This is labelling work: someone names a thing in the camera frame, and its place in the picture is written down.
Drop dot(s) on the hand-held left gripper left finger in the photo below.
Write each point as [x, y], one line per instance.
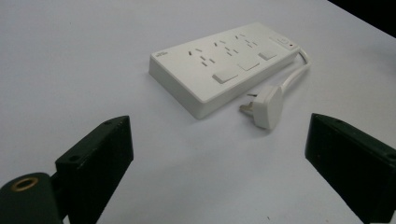
[93, 165]

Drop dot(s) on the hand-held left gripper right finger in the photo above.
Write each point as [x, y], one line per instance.
[351, 161]

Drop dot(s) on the white power strip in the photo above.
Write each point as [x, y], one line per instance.
[218, 67]

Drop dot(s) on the white power plug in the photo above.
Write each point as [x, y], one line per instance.
[266, 107]

